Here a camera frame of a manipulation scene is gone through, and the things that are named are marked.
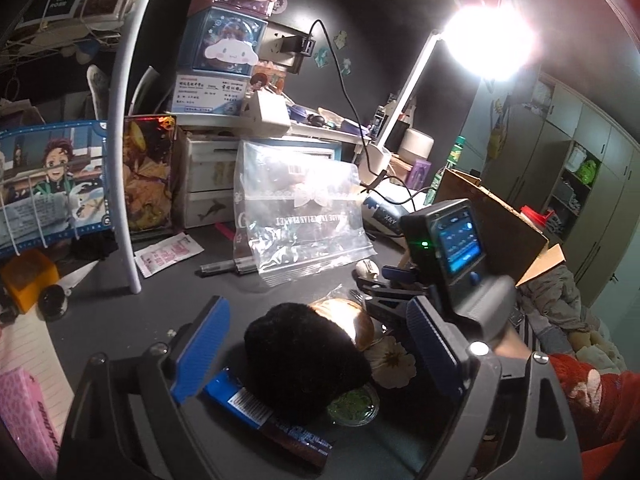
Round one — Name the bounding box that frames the blue snack bar packet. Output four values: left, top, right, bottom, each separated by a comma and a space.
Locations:
202, 372, 333, 468

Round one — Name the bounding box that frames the small clear green jar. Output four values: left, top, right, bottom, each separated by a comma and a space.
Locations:
327, 384, 381, 427

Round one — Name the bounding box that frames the orange picture card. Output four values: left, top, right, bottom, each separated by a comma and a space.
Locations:
122, 115, 177, 233

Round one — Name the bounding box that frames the dark blue device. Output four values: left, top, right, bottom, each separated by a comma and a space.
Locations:
362, 195, 406, 238

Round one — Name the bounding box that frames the grey marker pen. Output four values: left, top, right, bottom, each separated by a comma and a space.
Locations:
200, 257, 261, 277

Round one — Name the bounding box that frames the grey wardrobe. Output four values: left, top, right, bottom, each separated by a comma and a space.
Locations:
460, 72, 640, 306

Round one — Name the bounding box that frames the lined notebook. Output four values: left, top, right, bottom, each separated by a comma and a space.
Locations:
0, 310, 66, 386

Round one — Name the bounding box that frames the white pink sachet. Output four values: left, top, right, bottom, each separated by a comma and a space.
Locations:
134, 232, 205, 278

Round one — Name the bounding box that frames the wall socket panel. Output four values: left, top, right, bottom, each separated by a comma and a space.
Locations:
255, 22, 308, 73

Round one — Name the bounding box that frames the yellow box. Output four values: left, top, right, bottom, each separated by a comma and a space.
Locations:
0, 250, 60, 316

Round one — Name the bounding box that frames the blue cartoon storage box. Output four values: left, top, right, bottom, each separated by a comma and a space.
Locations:
177, 7, 268, 78

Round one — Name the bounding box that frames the white blue medicine box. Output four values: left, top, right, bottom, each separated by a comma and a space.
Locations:
167, 72, 251, 116

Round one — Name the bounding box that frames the purple box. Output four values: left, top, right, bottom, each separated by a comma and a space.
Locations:
410, 159, 433, 188

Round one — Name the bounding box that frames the cream flower hair clip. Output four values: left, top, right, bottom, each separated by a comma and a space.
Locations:
364, 336, 417, 389

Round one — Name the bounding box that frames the white power adapter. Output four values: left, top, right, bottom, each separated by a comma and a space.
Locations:
242, 90, 291, 128

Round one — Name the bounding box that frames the pile of clothes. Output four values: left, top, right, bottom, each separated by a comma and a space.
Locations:
515, 265, 631, 376

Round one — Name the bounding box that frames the blue cartoon poster card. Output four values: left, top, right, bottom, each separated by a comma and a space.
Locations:
0, 120, 118, 258

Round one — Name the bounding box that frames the clear zip bag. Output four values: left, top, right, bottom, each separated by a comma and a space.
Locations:
233, 140, 376, 288

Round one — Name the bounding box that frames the white drawer box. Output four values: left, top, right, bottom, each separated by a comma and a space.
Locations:
180, 132, 341, 228

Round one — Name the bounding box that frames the white wire rack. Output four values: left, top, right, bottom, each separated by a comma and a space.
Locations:
0, 0, 168, 295

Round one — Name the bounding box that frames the bread bun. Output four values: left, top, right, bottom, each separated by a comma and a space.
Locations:
310, 297, 376, 351

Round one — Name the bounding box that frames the white desk lamp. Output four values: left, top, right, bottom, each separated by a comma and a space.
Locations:
360, 5, 541, 186

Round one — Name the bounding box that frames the white desk riser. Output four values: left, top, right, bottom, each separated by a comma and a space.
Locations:
175, 112, 373, 143

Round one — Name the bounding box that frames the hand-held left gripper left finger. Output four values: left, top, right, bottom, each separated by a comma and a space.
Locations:
57, 295, 236, 480

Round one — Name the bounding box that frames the black fluffy pouch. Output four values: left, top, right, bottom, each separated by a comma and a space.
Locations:
244, 302, 373, 423

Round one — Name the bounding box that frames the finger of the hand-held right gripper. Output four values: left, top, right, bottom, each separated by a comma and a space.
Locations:
356, 280, 431, 333
382, 264, 428, 288

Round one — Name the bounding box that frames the pink packet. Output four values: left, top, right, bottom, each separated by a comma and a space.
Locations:
0, 367, 61, 478

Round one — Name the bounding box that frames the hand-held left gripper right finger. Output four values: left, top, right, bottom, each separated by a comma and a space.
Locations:
406, 295, 585, 480

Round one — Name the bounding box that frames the green bottle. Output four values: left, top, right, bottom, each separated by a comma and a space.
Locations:
432, 137, 466, 196

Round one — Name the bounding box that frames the cardboard box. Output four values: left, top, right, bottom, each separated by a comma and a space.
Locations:
435, 167, 566, 288

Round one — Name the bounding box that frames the white cylinder container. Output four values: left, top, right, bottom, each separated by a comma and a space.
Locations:
398, 128, 435, 162

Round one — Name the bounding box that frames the black cable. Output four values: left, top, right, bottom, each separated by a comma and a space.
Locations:
300, 20, 441, 211

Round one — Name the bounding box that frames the black round cap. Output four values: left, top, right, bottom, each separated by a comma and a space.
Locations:
39, 285, 68, 322

